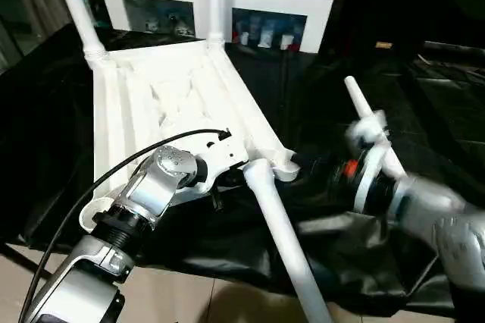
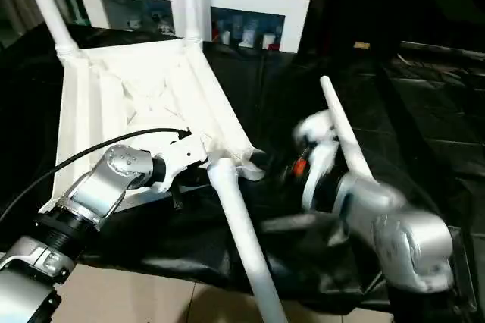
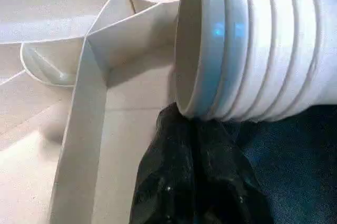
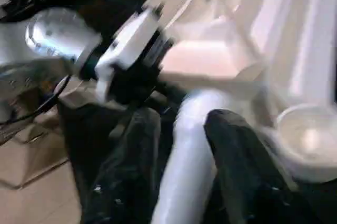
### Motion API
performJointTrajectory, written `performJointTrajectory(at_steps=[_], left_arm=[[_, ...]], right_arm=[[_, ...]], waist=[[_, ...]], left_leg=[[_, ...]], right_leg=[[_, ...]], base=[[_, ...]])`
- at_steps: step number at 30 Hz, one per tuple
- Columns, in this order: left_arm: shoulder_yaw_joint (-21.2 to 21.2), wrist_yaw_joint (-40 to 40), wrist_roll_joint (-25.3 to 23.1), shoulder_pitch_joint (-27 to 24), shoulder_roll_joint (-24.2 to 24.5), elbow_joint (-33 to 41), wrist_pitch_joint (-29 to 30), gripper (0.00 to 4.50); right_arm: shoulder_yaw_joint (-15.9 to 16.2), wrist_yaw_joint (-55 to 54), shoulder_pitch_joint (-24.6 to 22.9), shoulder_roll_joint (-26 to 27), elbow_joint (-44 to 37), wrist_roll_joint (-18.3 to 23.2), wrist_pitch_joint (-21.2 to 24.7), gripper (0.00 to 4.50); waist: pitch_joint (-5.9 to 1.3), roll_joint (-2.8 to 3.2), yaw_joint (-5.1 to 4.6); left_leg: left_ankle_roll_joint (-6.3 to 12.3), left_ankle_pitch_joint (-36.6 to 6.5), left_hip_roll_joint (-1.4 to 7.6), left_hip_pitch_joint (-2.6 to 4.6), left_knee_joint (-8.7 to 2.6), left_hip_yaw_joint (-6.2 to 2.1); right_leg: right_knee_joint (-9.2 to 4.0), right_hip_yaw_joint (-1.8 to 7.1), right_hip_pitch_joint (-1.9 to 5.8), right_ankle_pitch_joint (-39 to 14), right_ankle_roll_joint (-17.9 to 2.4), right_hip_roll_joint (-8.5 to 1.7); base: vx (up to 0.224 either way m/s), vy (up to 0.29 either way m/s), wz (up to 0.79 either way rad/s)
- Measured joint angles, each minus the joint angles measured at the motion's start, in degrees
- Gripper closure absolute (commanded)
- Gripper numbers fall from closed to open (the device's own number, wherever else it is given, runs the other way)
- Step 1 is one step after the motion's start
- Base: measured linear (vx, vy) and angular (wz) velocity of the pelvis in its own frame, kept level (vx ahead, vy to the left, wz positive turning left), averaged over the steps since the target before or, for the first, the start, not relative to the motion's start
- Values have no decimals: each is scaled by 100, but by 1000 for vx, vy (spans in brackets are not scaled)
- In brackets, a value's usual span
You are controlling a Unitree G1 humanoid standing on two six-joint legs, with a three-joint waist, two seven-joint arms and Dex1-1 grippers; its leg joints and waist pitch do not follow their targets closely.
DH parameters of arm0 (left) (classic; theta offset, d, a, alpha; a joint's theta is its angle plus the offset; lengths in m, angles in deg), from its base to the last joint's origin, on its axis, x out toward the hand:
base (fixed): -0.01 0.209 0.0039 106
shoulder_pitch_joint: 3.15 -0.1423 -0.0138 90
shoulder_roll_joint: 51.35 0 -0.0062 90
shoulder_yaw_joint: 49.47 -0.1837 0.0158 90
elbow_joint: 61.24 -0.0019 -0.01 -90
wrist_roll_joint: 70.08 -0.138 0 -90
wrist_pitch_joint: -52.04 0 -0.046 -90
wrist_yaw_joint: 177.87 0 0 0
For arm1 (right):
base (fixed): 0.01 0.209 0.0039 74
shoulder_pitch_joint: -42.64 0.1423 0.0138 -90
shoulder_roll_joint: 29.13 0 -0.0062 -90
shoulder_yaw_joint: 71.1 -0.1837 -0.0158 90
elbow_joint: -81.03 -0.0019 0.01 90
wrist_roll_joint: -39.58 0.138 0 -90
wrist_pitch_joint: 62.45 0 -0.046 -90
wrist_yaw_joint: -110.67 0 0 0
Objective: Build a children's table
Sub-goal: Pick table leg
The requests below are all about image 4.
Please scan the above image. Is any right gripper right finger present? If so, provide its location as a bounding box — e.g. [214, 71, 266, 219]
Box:
[204, 109, 316, 224]

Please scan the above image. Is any black work mat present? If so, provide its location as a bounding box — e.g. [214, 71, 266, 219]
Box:
[55, 90, 337, 224]

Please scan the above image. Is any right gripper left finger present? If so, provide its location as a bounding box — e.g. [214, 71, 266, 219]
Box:
[79, 107, 163, 224]

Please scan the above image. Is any white plastic table leg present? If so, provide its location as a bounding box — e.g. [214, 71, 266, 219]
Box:
[150, 89, 248, 224]

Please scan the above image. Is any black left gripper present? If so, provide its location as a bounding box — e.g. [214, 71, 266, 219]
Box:
[108, 28, 189, 107]

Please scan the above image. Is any white plastic table top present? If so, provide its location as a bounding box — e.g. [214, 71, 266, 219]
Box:
[68, 0, 337, 184]

